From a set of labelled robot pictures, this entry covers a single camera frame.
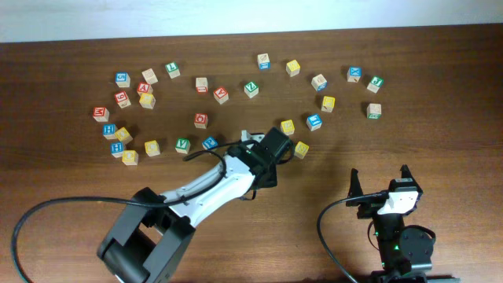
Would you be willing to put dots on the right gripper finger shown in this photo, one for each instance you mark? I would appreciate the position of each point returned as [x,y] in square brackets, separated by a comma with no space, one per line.
[355,189]
[405,172]

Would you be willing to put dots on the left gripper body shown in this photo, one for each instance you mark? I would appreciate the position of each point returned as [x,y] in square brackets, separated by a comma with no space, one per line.
[274,182]

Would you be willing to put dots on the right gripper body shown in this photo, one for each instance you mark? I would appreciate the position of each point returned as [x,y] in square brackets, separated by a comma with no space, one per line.
[369,210]

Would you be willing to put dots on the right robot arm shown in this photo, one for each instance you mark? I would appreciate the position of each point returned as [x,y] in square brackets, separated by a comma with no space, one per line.
[405,251]

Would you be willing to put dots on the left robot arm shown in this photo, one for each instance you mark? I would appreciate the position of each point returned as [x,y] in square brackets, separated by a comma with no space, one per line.
[151,235]

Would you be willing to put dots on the yellow block centre right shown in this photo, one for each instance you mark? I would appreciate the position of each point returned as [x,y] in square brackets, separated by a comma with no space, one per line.
[287,127]

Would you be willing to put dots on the blue P letter block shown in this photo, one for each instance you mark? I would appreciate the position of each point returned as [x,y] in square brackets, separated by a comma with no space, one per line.
[210,143]

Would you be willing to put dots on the wooden block green side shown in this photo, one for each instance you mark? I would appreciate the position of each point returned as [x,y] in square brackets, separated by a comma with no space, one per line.
[374,111]

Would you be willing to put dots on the blue E letter block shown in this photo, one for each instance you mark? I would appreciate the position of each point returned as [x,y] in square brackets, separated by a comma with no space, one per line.
[314,122]

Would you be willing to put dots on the red Q letter block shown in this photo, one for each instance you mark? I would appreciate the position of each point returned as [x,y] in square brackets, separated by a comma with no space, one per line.
[200,120]

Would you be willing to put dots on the green Z letter block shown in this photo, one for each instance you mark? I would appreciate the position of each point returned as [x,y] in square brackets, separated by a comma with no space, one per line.
[251,89]

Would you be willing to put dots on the green V letter block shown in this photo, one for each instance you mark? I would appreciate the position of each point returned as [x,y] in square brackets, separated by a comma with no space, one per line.
[182,145]

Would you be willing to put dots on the green J letter block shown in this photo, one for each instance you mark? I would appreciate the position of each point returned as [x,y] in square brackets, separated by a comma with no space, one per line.
[375,84]

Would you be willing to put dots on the red A block centre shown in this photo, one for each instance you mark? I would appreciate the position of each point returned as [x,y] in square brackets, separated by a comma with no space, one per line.
[221,95]

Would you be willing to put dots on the red a block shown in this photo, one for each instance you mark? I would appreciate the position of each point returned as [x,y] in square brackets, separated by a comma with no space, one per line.
[144,88]
[221,95]

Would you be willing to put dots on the wooden block right of top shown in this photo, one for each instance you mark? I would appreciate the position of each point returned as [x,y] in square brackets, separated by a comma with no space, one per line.
[319,82]

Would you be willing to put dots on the blue X letter block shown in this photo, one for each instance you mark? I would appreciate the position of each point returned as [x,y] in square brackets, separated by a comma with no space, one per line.
[354,74]

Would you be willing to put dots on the yellow block top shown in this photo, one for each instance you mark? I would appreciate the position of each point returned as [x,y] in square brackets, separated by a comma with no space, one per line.
[293,68]

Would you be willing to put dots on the wooden block red side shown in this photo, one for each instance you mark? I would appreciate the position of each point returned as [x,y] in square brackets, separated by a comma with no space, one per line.
[201,84]

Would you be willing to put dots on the wooden block blue side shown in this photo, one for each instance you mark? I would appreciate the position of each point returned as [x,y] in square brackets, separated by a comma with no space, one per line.
[263,61]

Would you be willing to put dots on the yellow block lower left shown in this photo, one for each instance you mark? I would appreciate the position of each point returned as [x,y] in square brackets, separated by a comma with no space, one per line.
[152,148]

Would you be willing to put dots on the yellow block bottom left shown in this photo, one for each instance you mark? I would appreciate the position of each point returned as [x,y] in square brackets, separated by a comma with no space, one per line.
[130,157]

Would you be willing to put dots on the yellow block under A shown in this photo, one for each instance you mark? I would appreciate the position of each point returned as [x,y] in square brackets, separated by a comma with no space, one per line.
[147,101]

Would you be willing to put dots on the green L letter block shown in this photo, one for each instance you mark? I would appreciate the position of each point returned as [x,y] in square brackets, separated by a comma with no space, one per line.
[173,70]

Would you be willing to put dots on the yellow block beside H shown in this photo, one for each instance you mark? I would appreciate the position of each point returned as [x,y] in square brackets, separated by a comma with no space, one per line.
[123,135]

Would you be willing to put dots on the blue H block lower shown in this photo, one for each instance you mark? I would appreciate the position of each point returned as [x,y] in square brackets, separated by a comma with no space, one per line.
[117,149]

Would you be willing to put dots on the blue h block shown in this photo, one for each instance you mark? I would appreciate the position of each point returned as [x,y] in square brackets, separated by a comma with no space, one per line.
[117,149]
[108,131]

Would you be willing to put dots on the red A block left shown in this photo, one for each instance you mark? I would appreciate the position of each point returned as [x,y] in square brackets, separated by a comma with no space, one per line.
[144,88]

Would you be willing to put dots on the plain wooden block top left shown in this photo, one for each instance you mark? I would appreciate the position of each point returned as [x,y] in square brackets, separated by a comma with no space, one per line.
[149,76]

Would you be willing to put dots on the blue H block upper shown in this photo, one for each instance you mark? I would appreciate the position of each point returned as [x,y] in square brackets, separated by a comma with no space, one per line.
[108,131]

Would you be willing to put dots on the red 6 block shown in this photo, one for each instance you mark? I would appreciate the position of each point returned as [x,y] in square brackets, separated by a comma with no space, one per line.
[122,99]

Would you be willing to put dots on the blue S block top left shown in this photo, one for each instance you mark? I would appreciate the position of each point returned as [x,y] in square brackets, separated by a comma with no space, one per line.
[122,79]

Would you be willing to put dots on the red W letter block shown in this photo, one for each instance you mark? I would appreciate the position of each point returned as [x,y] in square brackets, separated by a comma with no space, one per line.
[101,114]

